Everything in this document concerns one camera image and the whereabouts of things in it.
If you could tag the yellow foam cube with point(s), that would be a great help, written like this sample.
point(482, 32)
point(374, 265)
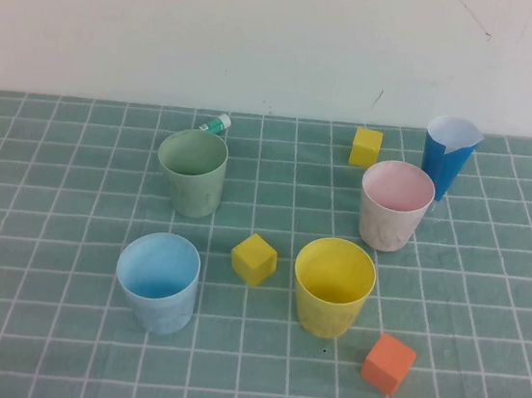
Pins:
point(251, 260)
point(365, 145)

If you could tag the pale green plastic cup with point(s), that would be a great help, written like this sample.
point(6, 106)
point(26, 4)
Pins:
point(194, 192)

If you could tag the yellow plastic cup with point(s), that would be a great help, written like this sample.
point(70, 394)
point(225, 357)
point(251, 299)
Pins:
point(324, 318)

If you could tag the orange foam cube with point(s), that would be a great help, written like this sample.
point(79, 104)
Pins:
point(386, 364)

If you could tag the green checked tablecloth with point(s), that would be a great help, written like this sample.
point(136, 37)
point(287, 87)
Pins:
point(48, 230)

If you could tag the blue paper cone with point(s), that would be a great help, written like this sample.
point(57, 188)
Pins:
point(450, 163)

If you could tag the pink plastic cup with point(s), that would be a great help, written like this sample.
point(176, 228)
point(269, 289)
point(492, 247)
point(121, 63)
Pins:
point(384, 228)

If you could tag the light blue plastic cup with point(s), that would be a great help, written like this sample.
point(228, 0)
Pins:
point(160, 312)

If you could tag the green and white tube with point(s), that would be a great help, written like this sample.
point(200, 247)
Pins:
point(217, 124)

